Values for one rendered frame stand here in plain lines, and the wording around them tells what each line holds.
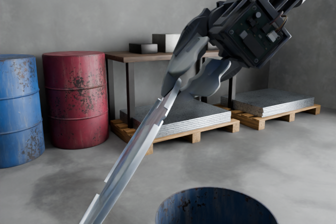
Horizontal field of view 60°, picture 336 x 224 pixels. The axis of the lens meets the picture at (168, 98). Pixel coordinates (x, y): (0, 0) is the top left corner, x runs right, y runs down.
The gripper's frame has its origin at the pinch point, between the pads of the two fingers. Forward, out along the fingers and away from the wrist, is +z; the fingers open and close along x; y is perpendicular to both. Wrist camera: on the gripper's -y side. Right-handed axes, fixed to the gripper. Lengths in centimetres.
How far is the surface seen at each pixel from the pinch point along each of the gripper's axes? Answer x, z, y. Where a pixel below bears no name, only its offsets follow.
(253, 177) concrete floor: 142, 4, -148
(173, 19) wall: 43, -70, -341
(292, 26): 188, -203, -375
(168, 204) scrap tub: 50, 32, -61
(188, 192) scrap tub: 56, 25, -66
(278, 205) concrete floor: 141, 5, -111
